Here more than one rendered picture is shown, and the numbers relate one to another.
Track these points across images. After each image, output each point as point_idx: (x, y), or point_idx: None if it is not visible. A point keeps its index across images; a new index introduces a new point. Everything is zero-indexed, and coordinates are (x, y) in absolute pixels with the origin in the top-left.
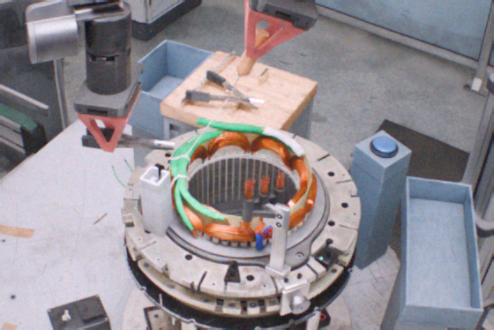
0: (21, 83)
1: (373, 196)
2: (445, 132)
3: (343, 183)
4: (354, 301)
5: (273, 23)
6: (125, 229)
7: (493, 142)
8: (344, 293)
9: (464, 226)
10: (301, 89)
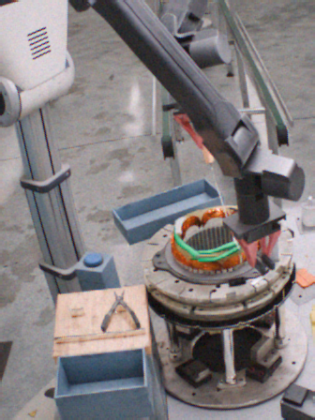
0: None
1: (117, 280)
2: None
3: (169, 229)
4: (161, 324)
5: (191, 128)
6: (277, 288)
7: (67, 210)
8: (157, 330)
9: (135, 217)
10: (73, 296)
